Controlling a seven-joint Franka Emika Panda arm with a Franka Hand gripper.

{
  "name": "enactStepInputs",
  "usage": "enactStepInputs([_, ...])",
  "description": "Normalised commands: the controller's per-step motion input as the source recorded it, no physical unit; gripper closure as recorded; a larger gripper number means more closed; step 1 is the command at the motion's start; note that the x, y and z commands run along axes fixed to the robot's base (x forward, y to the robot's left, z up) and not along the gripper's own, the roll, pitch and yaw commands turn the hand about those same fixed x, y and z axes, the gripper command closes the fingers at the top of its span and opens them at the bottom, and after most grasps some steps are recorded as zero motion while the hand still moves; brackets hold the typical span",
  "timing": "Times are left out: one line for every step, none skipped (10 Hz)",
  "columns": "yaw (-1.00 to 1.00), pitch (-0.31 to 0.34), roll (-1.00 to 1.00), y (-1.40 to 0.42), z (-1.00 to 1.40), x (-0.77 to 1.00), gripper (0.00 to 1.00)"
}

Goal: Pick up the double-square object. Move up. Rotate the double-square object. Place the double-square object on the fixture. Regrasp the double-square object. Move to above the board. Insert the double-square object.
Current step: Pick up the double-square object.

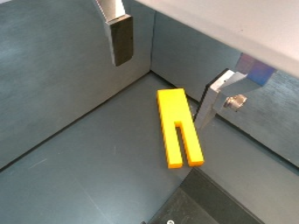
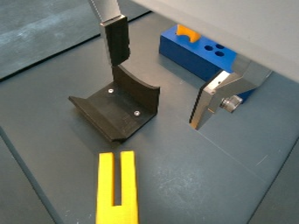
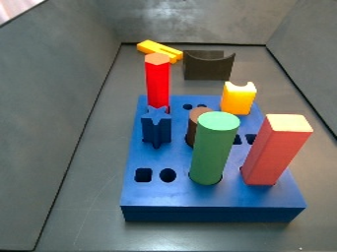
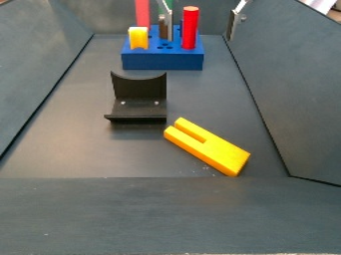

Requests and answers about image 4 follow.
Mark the green cylinder peg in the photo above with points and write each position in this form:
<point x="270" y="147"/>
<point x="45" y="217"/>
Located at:
<point x="164" y="6"/>

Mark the blue peg board base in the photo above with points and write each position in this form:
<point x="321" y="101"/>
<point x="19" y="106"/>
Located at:
<point x="164" y="55"/>

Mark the salmon red square peg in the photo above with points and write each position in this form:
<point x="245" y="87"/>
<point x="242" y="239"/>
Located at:
<point x="143" y="17"/>

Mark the red hexagonal peg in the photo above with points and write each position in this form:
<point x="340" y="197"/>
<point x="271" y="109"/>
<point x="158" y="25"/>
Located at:
<point x="188" y="26"/>

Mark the black curved holder bracket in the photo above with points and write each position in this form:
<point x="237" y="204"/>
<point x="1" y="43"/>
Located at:
<point x="140" y="99"/>

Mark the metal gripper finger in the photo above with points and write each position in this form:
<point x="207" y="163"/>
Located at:
<point x="235" y="16"/>
<point x="168" y="16"/>

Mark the yellow double-square forked block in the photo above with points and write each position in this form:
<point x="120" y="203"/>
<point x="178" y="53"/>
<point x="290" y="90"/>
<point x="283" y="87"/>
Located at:
<point x="215" y="151"/>

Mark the brown cylinder peg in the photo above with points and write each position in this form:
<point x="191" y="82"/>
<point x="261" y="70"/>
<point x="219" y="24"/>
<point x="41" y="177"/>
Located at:
<point x="163" y="27"/>

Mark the yellow notched block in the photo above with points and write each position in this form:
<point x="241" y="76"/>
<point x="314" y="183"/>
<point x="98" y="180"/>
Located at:
<point x="138" y="37"/>

